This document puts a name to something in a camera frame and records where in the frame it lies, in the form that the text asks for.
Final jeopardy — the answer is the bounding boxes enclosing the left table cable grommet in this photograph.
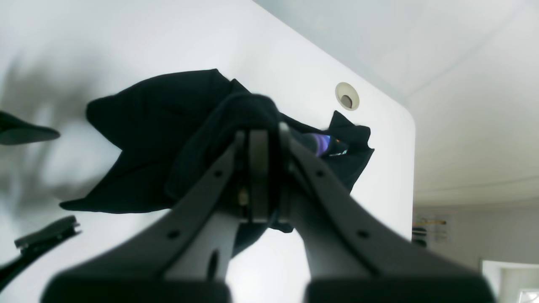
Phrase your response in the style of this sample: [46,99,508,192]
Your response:
[335,82,360,111]

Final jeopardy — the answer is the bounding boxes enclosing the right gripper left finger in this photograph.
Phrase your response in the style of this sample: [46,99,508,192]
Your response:
[42,129,270,303]

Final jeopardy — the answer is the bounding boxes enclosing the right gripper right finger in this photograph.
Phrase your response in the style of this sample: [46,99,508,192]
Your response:
[278,123,495,303]

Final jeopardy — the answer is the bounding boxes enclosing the black T-shirt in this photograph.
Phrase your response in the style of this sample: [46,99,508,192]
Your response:
[60,69,375,257]

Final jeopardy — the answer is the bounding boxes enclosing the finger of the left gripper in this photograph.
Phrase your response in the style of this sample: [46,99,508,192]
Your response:
[0,215,80,291]
[0,111,61,146]

